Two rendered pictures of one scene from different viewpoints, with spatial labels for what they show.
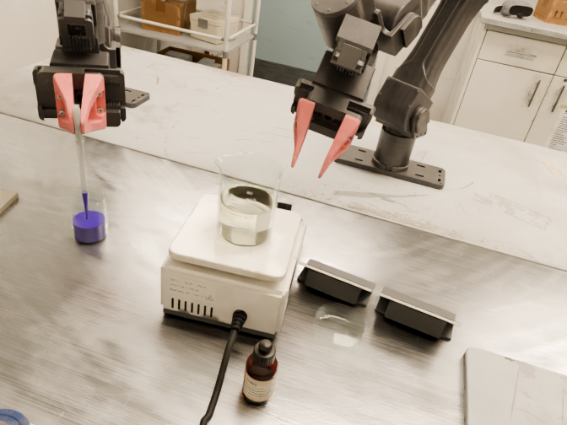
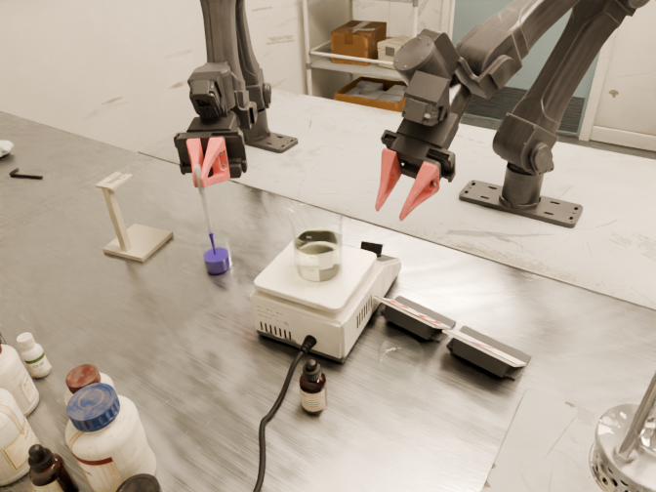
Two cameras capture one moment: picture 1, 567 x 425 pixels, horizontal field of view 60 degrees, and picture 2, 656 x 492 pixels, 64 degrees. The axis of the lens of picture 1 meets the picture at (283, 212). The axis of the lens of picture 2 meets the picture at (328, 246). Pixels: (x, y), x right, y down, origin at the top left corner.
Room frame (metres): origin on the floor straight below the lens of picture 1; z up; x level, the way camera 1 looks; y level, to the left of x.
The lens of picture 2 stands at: (-0.05, -0.18, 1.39)
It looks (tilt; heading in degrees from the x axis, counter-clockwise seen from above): 35 degrees down; 23
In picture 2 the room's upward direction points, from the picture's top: 3 degrees counter-clockwise
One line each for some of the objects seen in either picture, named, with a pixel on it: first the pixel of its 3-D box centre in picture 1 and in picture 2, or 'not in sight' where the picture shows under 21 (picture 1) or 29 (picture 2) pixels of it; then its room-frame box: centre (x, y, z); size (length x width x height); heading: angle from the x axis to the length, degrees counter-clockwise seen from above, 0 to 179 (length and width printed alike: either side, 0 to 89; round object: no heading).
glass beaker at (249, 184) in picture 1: (245, 202); (315, 244); (0.42, 0.04, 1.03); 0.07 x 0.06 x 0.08; 83
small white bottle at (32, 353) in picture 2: not in sight; (33, 354); (0.22, 0.33, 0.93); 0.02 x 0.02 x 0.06
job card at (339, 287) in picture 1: (337, 273); (415, 309); (0.46, -0.08, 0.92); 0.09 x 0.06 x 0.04; 72
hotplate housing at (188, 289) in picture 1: (241, 250); (327, 285); (0.45, 0.04, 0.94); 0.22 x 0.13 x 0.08; 175
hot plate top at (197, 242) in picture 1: (240, 233); (316, 269); (0.42, 0.04, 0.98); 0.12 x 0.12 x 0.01; 85
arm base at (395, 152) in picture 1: (394, 147); (522, 184); (0.81, -0.18, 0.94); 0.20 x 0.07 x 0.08; 78
